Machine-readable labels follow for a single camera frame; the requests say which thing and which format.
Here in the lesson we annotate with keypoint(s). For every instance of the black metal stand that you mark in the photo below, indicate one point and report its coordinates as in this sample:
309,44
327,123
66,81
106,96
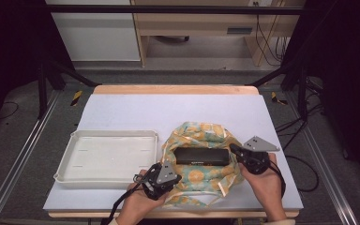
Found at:
302,90
42,90

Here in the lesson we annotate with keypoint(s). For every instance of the black rectangular box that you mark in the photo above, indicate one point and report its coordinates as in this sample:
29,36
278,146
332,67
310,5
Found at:
201,156

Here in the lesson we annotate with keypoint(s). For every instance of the wooden desk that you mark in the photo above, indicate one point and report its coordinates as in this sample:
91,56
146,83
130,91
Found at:
200,22

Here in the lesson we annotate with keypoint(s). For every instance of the yellow black tape piece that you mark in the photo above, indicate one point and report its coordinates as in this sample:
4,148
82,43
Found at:
276,98
76,97

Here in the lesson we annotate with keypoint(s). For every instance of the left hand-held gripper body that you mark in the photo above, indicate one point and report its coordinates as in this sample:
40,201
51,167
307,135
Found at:
165,175

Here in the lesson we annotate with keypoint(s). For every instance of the person's right hand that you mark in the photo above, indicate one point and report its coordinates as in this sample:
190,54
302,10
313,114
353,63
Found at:
267,187

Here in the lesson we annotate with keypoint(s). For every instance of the person's left hand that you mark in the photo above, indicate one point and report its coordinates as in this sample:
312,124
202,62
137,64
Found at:
137,203

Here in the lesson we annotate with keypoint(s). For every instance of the white cabinet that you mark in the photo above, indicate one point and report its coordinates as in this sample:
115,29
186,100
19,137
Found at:
97,34

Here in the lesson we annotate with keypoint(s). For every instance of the aluminium floor rail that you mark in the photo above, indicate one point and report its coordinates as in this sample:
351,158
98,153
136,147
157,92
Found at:
18,156
325,168

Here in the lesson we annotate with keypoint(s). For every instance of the black horizontal frame bar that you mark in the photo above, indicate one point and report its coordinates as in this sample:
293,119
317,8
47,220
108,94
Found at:
168,9

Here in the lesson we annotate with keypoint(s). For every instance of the lemon print cloth bag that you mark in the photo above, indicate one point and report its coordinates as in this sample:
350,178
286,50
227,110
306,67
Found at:
200,178

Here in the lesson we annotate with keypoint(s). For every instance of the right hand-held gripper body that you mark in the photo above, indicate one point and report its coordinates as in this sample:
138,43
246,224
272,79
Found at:
256,161

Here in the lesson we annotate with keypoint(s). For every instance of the white plastic tray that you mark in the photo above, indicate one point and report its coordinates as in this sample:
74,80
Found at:
109,156

